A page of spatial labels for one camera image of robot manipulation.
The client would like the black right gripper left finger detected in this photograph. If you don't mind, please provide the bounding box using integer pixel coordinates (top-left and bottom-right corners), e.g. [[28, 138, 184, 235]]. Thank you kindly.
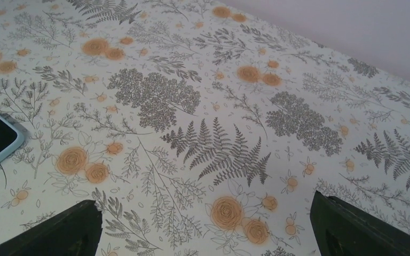
[[0, 199, 103, 255]]

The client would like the floral patterned table mat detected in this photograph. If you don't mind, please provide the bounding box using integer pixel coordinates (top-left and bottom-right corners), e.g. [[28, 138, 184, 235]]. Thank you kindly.
[[0, 1, 410, 255]]

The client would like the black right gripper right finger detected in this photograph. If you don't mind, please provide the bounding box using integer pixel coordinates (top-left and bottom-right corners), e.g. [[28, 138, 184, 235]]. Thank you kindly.
[[310, 191, 410, 255]]

